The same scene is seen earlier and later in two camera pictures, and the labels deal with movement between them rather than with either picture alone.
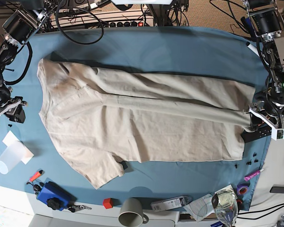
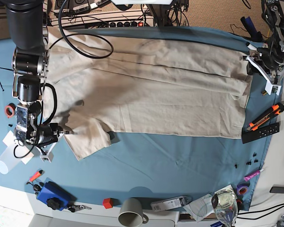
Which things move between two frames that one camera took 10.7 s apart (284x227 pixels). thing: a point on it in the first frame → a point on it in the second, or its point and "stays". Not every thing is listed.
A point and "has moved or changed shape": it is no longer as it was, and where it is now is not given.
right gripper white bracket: x=274 y=118 → x=270 y=88
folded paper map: x=201 y=207 stays
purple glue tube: x=248 y=177 stays
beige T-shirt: x=97 y=118 has moved or changed shape
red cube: x=107 y=203 stays
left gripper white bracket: x=2 y=103 → x=47 y=156
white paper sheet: x=11 y=138 stays
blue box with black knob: x=55 y=196 stays
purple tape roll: x=242 y=188 stays
